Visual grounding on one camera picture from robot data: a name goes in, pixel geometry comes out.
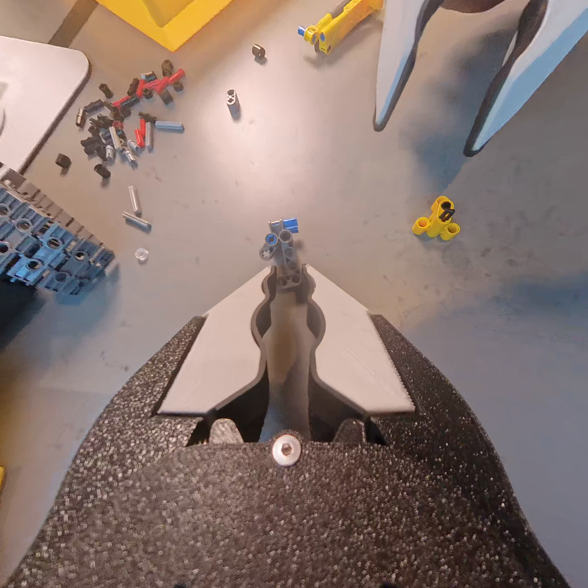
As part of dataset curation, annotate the yellow tracked toy bulldozer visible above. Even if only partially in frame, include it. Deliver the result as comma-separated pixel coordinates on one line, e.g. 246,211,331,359
0,163,115,295

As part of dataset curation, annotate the grey desk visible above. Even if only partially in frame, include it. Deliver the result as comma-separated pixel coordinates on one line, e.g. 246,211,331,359
0,0,588,588

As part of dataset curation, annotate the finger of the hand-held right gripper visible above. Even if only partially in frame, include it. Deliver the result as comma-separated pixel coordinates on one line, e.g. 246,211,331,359
463,0,588,156
373,0,443,132

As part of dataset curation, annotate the yellow ring connector brick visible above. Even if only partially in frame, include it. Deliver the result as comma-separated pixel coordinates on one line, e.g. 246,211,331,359
412,196,461,240

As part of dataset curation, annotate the pile of small black pins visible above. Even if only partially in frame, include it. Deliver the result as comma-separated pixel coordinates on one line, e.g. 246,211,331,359
55,60,187,180

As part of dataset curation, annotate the grey brick beam assembly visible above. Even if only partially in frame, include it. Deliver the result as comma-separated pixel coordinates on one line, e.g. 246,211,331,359
258,217,306,292

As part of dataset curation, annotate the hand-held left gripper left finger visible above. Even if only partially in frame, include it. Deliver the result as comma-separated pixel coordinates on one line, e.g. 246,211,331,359
156,266,277,416

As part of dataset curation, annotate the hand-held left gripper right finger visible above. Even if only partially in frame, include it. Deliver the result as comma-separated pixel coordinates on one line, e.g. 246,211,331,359
301,263,417,416

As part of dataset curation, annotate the yellow brick assembly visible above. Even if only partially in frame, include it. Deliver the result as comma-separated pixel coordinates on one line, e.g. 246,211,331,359
298,0,384,55

